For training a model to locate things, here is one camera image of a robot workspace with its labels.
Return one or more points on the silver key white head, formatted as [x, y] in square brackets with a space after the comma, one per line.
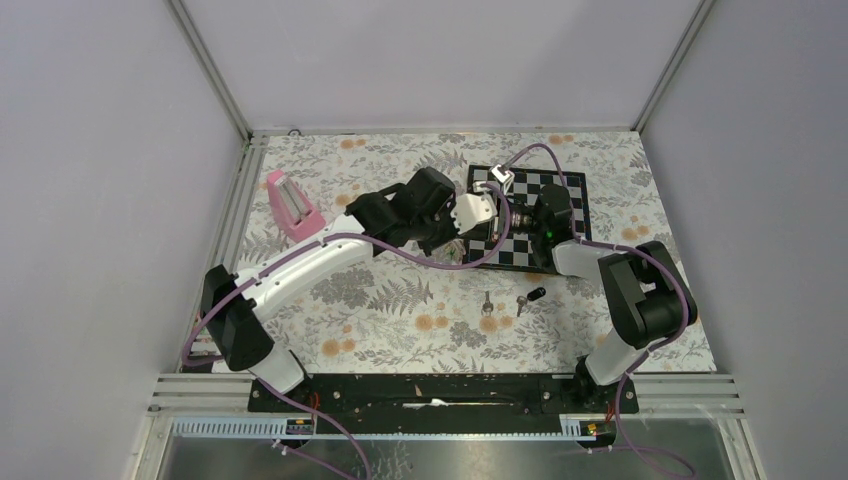
[487, 306]

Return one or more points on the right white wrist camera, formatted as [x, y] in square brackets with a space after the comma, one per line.
[504, 176]

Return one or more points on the black white chessboard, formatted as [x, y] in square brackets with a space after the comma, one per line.
[517, 253]

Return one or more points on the white cable duct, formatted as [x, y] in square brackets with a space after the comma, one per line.
[303, 428]

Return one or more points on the pink box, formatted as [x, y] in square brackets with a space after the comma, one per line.
[294, 214]

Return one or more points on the key with black fob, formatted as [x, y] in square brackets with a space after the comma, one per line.
[523, 300]

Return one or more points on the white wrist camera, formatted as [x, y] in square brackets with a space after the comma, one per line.
[504, 176]
[474, 212]

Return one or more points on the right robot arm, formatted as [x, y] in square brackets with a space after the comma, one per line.
[649, 303]

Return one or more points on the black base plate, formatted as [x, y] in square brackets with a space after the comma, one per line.
[441, 402]

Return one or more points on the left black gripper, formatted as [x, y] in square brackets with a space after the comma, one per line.
[428, 247]

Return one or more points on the floral table mat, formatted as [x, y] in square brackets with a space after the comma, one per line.
[391, 315]

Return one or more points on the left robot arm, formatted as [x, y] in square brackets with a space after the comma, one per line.
[234, 306]

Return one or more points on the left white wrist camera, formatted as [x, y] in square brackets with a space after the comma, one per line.
[474, 212]

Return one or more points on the keyring with coloured keys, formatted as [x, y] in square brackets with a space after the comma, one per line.
[453, 253]

